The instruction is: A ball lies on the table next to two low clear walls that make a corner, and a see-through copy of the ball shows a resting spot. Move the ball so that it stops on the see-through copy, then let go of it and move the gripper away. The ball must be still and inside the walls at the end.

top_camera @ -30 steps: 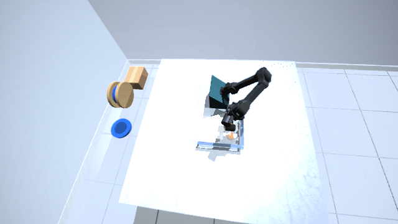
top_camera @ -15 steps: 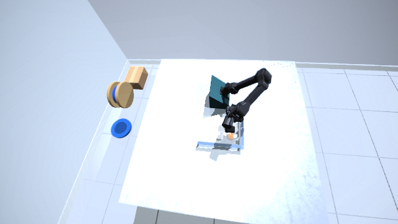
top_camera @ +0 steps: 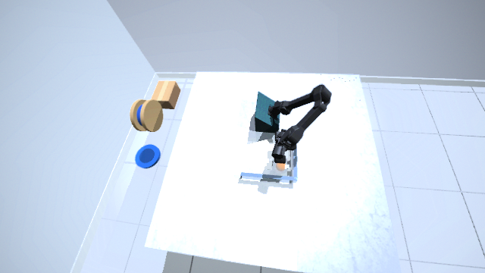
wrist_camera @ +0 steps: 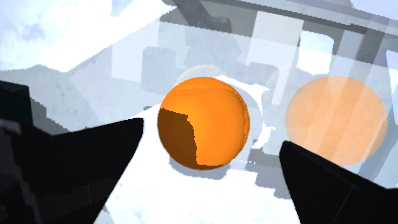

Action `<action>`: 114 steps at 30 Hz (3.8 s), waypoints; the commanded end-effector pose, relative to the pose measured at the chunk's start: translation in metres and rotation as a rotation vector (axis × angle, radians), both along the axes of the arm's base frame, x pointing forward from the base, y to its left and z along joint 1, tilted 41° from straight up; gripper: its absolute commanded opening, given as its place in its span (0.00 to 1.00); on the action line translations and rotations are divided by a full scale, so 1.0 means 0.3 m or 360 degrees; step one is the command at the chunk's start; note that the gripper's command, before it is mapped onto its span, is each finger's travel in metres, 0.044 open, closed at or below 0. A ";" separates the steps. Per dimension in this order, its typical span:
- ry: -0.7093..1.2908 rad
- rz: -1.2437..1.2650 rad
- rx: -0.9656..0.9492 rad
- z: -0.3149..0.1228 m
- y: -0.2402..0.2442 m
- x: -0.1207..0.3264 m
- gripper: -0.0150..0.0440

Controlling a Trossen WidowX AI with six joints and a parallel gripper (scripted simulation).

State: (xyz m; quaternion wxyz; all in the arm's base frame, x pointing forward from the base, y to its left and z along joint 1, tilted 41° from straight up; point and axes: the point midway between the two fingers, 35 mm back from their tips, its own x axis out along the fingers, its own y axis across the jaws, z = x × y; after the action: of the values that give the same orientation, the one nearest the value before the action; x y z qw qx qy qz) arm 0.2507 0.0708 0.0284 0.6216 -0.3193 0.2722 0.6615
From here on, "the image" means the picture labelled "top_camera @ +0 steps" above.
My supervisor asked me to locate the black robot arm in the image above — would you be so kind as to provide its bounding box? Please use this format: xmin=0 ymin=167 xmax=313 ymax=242
xmin=268 ymin=84 xmax=332 ymax=159

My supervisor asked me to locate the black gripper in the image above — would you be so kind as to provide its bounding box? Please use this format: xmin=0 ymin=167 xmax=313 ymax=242
xmin=274 ymin=131 xmax=286 ymax=164

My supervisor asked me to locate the translucent orange ball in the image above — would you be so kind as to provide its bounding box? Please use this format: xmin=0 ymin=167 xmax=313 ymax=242
xmin=276 ymin=163 xmax=286 ymax=171

